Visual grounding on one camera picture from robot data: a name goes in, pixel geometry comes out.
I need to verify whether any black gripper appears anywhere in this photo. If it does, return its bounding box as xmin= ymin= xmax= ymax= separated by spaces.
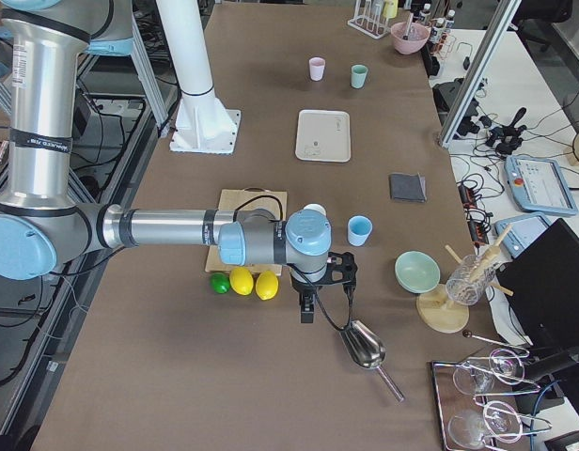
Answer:
xmin=289 ymin=265 xmax=322 ymax=324

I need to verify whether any blue cup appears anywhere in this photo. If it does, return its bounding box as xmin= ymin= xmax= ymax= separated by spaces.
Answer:
xmin=347 ymin=215 xmax=373 ymax=246

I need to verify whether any pink cup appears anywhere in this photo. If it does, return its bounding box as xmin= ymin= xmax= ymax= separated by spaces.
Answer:
xmin=308 ymin=56 xmax=326 ymax=82

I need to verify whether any cream rabbit tray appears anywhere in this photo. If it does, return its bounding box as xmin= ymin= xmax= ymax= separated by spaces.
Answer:
xmin=295 ymin=109 xmax=352 ymax=163

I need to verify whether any wine glass rack tray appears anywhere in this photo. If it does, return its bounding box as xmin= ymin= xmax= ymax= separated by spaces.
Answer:
xmin=430 ymin=362 xmax=552 ymax=450

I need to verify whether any yellow lemon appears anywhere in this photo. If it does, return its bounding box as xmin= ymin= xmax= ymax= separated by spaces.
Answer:
xmin=256 ymin=271 xmax=279 ymax=301
xmin=229 ymin=267 xmax=254 ymax=296

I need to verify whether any metal scoop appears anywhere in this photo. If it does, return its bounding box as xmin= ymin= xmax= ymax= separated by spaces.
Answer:
xmin=339 ymin=319 xmax=405 ymax=402

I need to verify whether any green lime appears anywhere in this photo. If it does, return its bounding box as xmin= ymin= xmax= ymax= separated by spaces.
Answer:
xmin=210 ymin=272 xmax=231 ymax=294

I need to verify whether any cream yellow cup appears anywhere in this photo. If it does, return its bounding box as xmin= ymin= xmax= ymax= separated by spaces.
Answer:
xmin=304 ymin=203 xmax=326 ymax=215

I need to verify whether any wooden cutting board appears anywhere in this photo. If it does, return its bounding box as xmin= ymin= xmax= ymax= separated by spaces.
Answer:
xmin=205 ymin=188 xmax=288 ymax=273

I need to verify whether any green bowl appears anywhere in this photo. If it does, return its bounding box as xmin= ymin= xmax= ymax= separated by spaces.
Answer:
xmin=395 ymin=251 xmax=441 ymax=294

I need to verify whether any wooden cup stand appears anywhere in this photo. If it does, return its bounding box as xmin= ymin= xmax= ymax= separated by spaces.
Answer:
xmin=416 ymin=225 xmax=513 ymax=334

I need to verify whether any grey folded cloth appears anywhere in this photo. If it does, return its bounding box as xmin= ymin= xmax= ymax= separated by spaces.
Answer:
xmin=389 ymin=173 xmax=427 ymax=203

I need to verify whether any clear glass cup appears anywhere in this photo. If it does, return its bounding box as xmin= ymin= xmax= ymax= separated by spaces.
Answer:
xmin=446 ymin=255 xmax=495 ymax=305

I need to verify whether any blue teach pendant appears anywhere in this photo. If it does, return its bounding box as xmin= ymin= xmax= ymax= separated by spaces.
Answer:
xmin=505 ymin=155 xmax=579 ymax=217
xmin=494 ymin=212 xmax=551 ymax=257

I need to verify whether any green cup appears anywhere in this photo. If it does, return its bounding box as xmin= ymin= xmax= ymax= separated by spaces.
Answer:
xmin=351 ymin=64 xmax=368 ymax=89

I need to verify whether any black monitor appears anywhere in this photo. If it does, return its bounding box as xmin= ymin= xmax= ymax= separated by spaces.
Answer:
xmin=498 ymin=219 xmax=579 ymax=349

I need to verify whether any pink bowl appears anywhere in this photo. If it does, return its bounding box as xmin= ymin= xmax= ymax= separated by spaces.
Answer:
xmin=390 ymin=22 xmax=430 ymax=54

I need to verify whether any black gripper camera mount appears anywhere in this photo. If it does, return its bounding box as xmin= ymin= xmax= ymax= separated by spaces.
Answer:
xmin=323 ymin=252 xmax=358 ymax=288

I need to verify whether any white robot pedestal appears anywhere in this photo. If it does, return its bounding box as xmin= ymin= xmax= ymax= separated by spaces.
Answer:
xmin=157 ymin=0 xmax=241 ymax=155

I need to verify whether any white wire rack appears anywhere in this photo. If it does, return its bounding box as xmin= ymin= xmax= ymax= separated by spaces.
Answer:
xmin=347 ymin=0 xmax=399 ymax=39

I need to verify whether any aluminium frame post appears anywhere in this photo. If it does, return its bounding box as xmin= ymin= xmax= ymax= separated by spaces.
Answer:
xmin=438 ymin=0 xmax=521 ymax=149

